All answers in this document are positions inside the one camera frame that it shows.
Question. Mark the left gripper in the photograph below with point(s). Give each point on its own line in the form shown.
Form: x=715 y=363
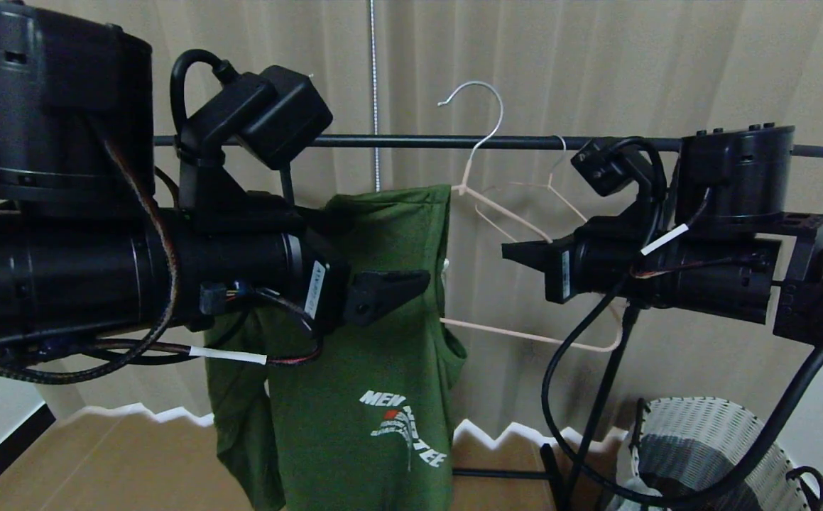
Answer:
x=99 y=277

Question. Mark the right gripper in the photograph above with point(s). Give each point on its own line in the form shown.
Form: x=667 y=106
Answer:
x=667 y=273

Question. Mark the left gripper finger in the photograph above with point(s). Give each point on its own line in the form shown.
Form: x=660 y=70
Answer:
x=383 y=291

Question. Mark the green printed T-shirt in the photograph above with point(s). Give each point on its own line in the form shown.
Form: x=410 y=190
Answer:
x=354 y=369

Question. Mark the pink clothes hanger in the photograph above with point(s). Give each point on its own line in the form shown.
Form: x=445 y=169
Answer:
x=498 y=113
x=549 y=186

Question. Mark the pale grey shorts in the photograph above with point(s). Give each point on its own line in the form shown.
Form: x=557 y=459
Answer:
x=631 y=493

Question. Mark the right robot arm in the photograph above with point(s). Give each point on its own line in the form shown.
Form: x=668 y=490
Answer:
x=731 y=177

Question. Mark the black clothes rack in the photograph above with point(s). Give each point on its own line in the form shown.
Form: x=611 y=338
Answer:
x=411 y=141

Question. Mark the white laundry basket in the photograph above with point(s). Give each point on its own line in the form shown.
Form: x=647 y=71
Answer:
x=709 y=440

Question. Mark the beige curtain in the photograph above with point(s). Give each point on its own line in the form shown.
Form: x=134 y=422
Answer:
x=63 y=397

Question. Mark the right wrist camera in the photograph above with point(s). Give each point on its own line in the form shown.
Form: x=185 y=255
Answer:
x=610 y=170

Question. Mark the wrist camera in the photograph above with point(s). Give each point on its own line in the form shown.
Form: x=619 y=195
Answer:
x=269 y=113
x=610 y=170

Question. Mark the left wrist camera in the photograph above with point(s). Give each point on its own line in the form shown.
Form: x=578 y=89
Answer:
x=269 y=113

